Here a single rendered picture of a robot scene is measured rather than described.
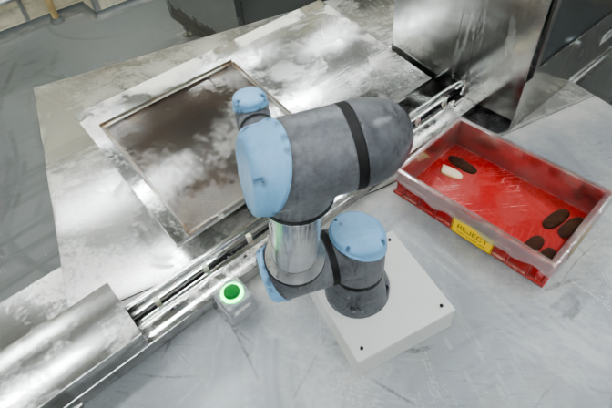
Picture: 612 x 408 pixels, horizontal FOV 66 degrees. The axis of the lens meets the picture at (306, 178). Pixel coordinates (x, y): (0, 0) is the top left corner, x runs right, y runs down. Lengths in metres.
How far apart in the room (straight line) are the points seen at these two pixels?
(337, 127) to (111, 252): 1.00
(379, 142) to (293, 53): 1.25
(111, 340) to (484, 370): 0.82
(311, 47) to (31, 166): 2.02
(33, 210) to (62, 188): 1.28
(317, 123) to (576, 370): 0.88
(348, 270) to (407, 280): 0.25
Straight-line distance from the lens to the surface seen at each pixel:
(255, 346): 1.18
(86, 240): 1.51
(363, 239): 0.94
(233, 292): 1.16
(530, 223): 1.44
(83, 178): 1.70
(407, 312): 1.12
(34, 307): 1.45
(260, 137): 0.55
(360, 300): 1.06
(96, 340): 1.19
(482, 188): 1.49
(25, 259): 2.76
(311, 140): 0.55
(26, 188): 3.13
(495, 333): 1.23
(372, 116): 0.57
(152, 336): 1.21
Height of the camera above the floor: 1.89
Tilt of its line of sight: 46 degrees down
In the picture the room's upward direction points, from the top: 5 degrees counter-clockwise
